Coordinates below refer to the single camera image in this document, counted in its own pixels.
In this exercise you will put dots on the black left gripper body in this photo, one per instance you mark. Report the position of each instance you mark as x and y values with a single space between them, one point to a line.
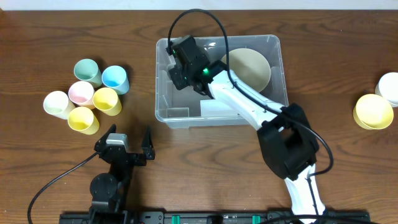
134 157

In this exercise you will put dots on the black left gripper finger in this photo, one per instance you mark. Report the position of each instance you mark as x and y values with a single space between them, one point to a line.
101 144
147 145

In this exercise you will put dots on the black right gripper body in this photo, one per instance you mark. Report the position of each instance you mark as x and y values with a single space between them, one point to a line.
178 76

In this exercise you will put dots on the beige bowl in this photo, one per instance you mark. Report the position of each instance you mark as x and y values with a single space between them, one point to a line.
251 67

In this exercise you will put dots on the yellow bowl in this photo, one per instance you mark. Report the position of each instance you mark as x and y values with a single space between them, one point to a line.
373 112

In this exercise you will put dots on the white bowl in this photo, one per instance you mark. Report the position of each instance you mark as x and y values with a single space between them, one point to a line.
387 87

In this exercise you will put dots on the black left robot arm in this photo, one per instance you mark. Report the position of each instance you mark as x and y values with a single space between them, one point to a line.
109 189

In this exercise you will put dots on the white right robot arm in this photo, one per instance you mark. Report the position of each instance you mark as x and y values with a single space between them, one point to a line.
222 81

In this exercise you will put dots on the yellow plastic cup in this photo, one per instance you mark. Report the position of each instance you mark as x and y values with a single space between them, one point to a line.
107 101
83 120

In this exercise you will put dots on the pink plastic cup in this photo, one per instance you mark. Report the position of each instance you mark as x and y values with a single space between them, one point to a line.
81 93

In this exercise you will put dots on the cream plastic cup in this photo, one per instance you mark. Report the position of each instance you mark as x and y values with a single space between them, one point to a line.
58 104

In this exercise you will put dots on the clear plastic storage bin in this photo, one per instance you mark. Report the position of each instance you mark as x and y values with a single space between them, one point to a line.
185 108

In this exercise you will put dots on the blue plastic cup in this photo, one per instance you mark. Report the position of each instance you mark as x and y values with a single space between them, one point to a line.
115 77

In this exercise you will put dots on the green plastic cup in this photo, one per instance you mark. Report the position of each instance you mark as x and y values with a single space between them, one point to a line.
88 70

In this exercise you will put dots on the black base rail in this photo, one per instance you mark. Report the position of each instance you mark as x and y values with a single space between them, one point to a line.
127 217

